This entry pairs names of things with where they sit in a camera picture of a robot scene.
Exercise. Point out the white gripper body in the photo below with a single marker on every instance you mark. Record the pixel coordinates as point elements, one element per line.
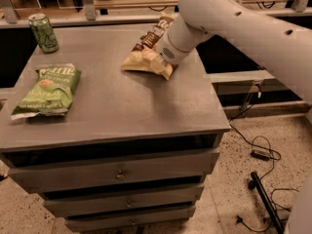
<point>165,54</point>

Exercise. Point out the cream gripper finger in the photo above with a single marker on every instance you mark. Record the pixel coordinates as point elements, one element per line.
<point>162,67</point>

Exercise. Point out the brown sea salt chip bag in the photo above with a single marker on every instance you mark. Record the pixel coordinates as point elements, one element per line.
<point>145,50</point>

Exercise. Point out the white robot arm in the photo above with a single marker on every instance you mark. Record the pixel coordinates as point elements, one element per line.
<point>283,48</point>

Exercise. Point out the green jalapeno chip bag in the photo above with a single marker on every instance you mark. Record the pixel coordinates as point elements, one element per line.
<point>53,93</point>

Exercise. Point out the grey drawer cabinet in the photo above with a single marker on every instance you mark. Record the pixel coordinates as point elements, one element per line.
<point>114,113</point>

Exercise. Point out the top grey drawer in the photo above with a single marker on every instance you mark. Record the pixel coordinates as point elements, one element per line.
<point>117,170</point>

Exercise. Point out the grey drawer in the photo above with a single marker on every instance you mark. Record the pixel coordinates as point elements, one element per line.
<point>125,200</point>
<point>117,170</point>
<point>130,219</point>

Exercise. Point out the green soda can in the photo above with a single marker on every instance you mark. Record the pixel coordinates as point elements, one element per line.
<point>43,33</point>

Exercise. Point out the middle grey drawer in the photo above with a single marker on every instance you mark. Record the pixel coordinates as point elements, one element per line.
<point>125,200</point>

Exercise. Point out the black power adapter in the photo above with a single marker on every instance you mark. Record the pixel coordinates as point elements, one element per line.
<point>260,155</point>

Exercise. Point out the bottom grey drawer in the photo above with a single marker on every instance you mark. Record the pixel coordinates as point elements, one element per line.
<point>130,219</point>

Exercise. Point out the black stand leg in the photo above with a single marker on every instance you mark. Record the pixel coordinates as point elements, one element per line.
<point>255,183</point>

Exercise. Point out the metal railing frame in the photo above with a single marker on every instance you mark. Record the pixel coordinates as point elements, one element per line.
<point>15,13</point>

